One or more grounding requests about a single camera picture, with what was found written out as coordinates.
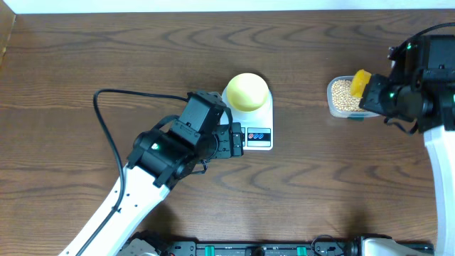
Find yellow measuring scoop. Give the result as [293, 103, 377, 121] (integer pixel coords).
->
[350, 69, 372, 98]

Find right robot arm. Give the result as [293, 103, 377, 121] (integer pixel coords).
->
[350, 35, 454, 255]

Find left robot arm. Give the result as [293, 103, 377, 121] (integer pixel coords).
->
[61, 91, 244, 255]

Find white digital kitchen scale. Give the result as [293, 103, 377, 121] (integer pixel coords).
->
[222, 89, 274, 151]

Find yellow bowl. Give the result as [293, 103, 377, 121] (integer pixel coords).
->
[225, 73, 269, 112]

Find clear plastic container of soybeans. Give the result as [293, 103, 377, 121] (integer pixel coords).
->
[327, 75, 378, 119]

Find left black cable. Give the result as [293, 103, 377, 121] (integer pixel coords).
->
[92, 88, 191, 256]

